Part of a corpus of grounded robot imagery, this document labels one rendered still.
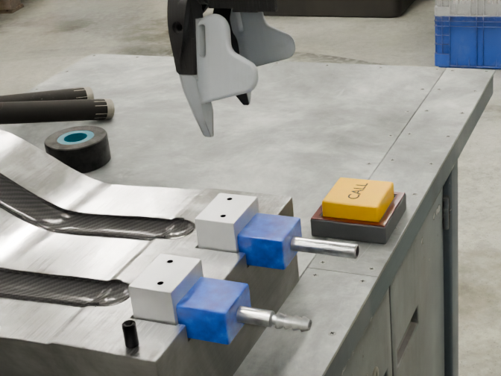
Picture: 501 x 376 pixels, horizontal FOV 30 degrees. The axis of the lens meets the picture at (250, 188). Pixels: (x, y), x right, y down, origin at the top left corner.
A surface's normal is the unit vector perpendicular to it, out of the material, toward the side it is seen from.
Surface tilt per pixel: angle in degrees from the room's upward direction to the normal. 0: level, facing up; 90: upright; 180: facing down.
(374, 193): 0
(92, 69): 0
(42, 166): 28
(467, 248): 0
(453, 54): 90
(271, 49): 102
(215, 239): 90
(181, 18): 78
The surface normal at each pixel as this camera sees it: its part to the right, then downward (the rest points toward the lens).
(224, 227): -0.40, 0.43
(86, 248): -0.15, -0.90
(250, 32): -0.30, 0.62
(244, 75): -0.41, 0.21
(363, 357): 0.91, 0.09
